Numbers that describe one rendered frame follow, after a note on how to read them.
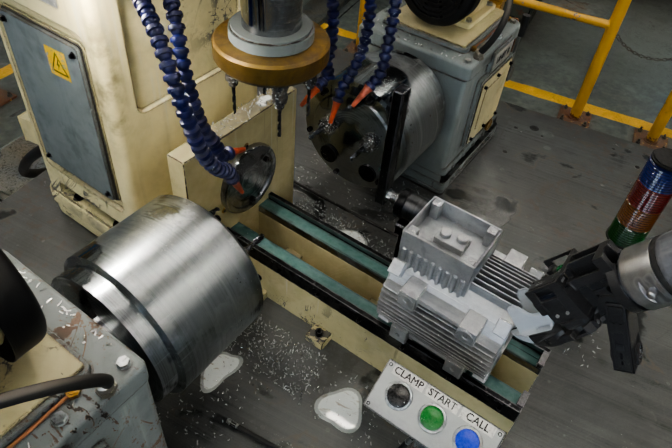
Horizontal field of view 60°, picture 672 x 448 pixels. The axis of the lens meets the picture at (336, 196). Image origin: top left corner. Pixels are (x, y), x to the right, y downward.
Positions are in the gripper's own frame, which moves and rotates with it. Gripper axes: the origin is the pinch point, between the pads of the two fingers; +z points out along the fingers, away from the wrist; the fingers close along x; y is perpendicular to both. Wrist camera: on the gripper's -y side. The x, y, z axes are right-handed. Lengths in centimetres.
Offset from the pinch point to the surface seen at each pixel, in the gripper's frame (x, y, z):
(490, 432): 15.7, -2.5, -0.3
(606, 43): -238, -4, 70
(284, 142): -17, 47, 33
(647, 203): -33.2, -3.7, -8.1
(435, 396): 15.7, 4.3, 3.5
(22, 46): 12, 86, 31
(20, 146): -17, 117, 145
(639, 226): -33.3, -6.9, -4.2
